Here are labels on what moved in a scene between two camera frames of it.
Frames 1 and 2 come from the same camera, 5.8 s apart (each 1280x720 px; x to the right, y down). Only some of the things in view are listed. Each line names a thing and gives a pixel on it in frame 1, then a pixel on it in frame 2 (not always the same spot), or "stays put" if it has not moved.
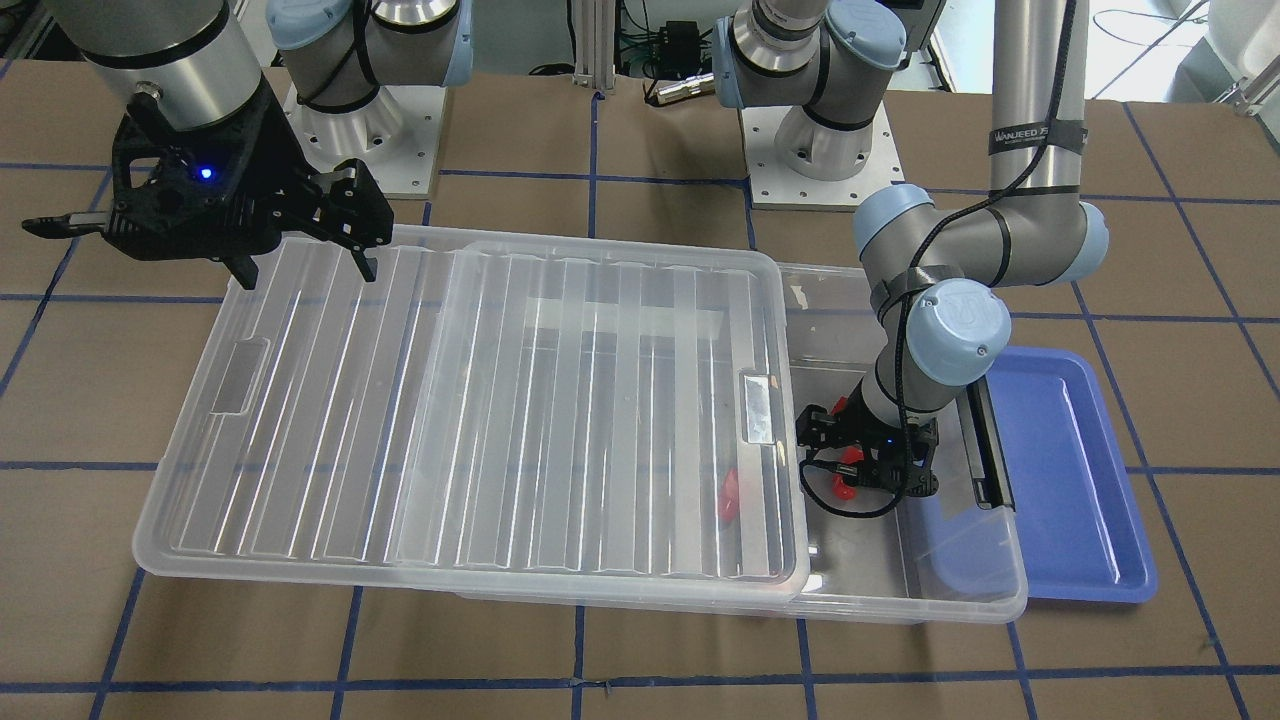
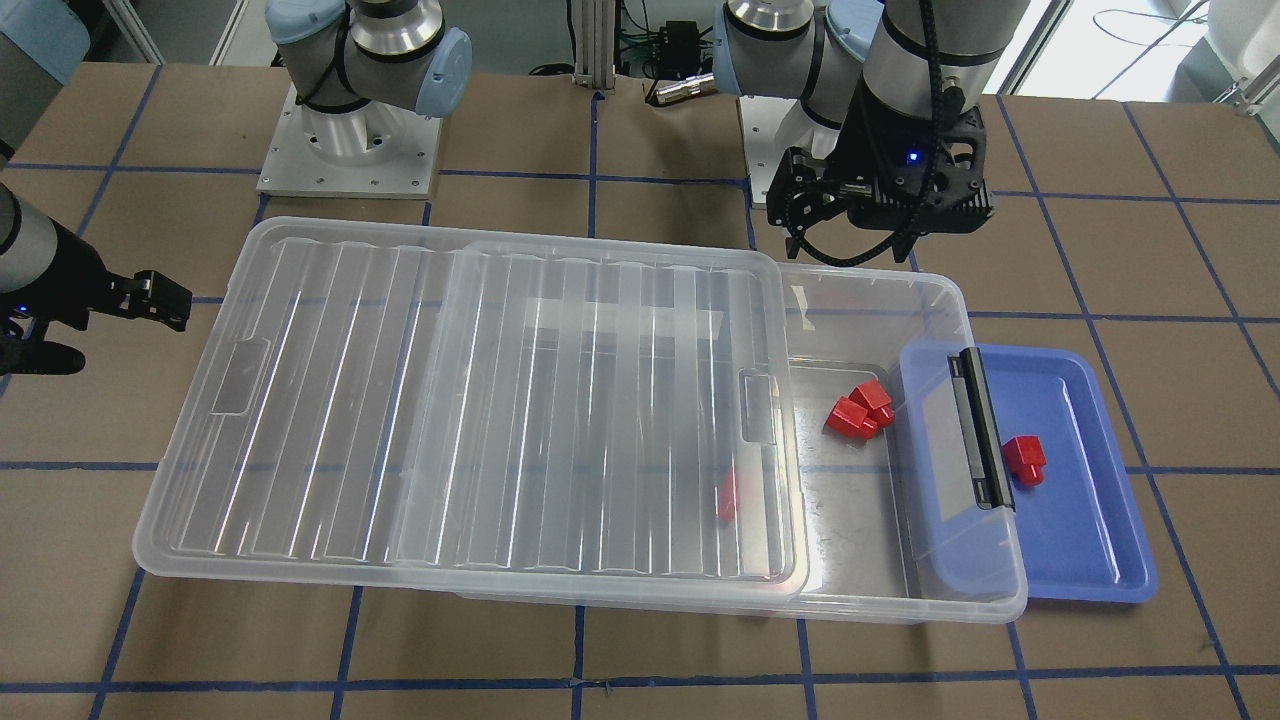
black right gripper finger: [66, 226] -> [42, 357]
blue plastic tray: [1085, 540] stays put
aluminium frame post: [594, 43] stays put
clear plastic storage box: [956, 556] stays put
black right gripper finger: [354, 213] -> [149, 295]
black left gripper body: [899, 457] -> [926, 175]
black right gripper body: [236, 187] -> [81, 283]
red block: [850, 455] -> [1026, 459]
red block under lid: [729, 495] stays put
